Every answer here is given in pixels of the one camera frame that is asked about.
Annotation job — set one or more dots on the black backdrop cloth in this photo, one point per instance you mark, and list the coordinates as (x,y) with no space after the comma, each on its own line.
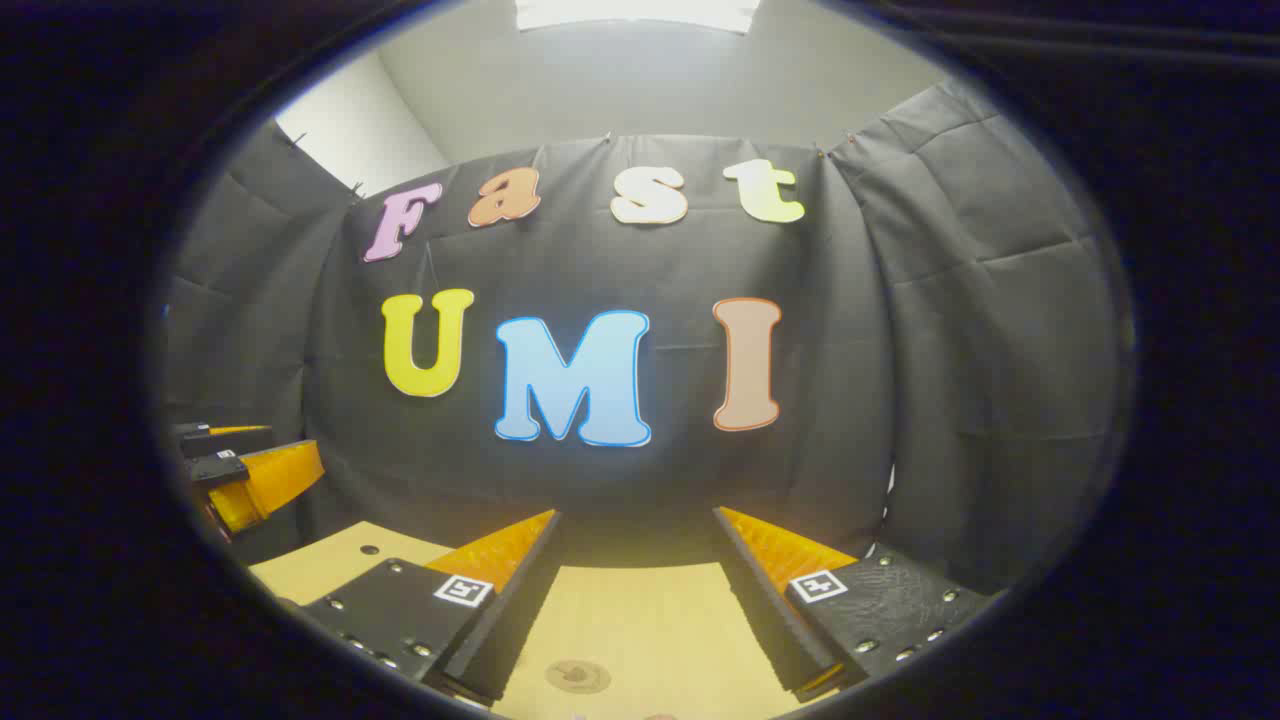
(900,350)

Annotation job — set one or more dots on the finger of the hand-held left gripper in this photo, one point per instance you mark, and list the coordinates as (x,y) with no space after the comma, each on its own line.
(265,485)
(195,438)

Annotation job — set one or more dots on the light wooden desktop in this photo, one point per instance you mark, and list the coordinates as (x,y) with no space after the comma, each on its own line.
(640,620)

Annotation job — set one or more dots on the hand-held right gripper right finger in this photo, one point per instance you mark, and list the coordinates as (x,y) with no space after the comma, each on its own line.
(775,630)

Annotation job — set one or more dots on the round cork coaster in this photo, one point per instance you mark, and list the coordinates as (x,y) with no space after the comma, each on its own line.
(577,677)

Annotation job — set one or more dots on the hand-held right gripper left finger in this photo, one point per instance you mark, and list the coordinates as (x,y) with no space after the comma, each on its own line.
(500,640)

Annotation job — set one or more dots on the ceiling light panel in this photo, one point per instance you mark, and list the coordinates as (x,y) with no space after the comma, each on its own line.
(640,12)

